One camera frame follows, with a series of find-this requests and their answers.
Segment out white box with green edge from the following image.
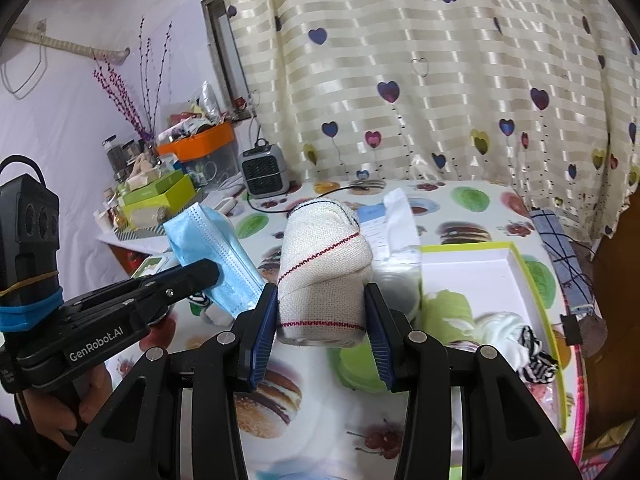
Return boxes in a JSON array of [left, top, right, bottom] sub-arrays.
[[420, 241, 576, 433]]

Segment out green wet wipes pack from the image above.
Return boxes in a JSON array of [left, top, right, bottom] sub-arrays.
[[132, 255, 177, 279]]

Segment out white tube bottle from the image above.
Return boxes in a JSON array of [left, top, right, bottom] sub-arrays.
[[212, 195, 248, 216]]

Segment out blue face mask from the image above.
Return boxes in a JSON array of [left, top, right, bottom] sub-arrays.
[[164, 203, 266, 320]]

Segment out clear container with orange lid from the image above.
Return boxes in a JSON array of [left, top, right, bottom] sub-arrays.
[[156, 122, 242, 187]]

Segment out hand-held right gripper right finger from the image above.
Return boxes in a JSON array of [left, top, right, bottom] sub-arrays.
[[364, 282, 583, 480]]

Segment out wooden cabinet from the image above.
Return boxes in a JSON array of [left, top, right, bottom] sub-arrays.
[[585, 200, 640, 453]]

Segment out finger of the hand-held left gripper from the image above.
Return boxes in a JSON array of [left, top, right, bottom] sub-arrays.
[[127, 302, 175, 333], [64, 259, 222, 311]]

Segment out lime green flat box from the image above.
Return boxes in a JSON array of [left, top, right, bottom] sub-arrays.
[[120, 170, 186, 207]]

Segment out grey patterned box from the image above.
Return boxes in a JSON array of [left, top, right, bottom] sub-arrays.
[[114, 221, 167, 242]]

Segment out blue plaid cloth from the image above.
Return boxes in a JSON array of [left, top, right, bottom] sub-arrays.
[[530, 209, 597, 317]]

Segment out beige wall rail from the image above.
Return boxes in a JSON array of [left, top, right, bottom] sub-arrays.
[[9, 22, 132, 67]]

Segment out person's left hand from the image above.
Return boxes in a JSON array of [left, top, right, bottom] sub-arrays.
[[20, 364, 113, 454]]

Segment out grey space heater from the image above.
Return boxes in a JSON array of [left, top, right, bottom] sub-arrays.
[[239, 139, 291, 198]]

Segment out white red-striped bandage roll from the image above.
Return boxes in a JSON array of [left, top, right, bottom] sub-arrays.
[[276, 199, 374, 348]]

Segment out blue white plastic pack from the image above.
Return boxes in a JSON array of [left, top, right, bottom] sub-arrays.
[[357, 187, 425, 318]]

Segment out dark round mesh item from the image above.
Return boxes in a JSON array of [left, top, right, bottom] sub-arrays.
[[560, 240, 609, 359]]

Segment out green cloth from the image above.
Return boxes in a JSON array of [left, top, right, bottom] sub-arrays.
[[422, 290, 481, 348]]

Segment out orange tray with clutter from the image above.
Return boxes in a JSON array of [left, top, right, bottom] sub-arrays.
[[157, 80, 236, 143]]

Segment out window frame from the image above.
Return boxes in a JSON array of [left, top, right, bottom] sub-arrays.
[[200, 0, 252, 122]]

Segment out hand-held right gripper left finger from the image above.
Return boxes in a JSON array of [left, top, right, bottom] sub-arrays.
[[57, 282, 279, 480]]

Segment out pink hoop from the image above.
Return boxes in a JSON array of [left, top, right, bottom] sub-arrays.
[[564, 345, 602, 480]]

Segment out heart-print striped curtain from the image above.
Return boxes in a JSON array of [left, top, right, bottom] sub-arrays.
[[215, 0, 640, 242]]

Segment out green tissue box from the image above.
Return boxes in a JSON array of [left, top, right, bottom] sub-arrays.
[[122, 175, 196, 231]]

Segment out white glove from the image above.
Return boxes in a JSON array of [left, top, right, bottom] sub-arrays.
[[472, 312, 531, 367]]

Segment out white wire hanger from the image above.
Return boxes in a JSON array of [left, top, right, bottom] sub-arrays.
[[0, 47, 48, 102]]

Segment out purple decorative twigs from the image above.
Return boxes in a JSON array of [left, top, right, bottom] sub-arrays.
[[92, 17, 174, 144]]

